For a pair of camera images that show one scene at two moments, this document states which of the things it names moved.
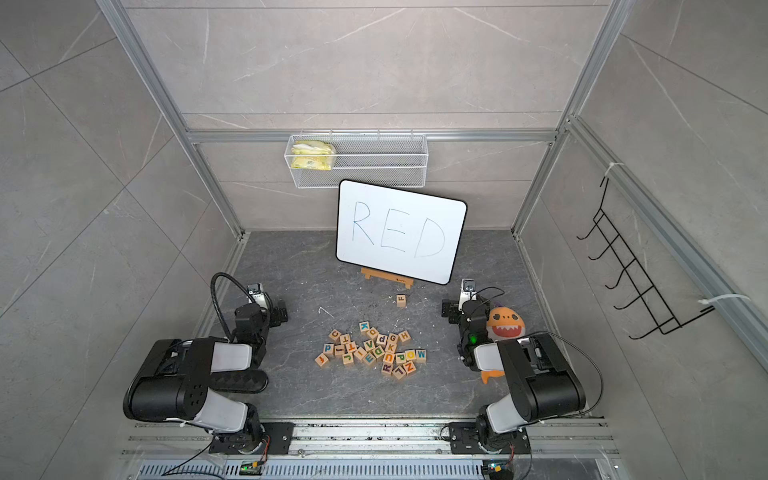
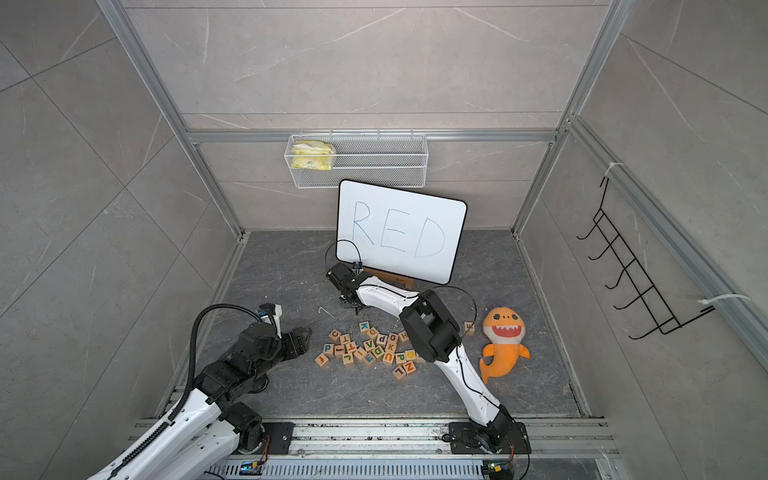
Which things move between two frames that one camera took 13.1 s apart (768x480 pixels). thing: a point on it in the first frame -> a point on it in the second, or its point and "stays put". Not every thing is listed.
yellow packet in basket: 308,147 stays put
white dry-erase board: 399,232 stays put
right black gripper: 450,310 -> 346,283
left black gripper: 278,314 -> 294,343
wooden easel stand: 377,274 stays put
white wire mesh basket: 323,161 stays put
